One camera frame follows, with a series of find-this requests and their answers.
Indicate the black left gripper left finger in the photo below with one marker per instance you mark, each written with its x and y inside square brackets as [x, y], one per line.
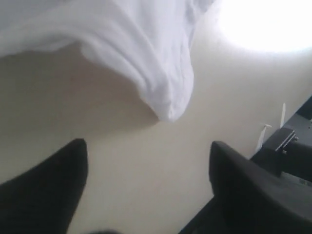
[43, 200]

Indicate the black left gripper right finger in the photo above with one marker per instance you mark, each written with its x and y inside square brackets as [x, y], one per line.
[250, 200]

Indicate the white t-shirt red logo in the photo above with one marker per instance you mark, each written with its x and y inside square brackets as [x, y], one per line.
[146, 41]

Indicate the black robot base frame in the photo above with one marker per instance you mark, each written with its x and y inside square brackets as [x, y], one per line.
[287, 153]

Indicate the white cable tie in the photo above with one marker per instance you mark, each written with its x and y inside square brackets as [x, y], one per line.
[261, 137]
[282, 120]

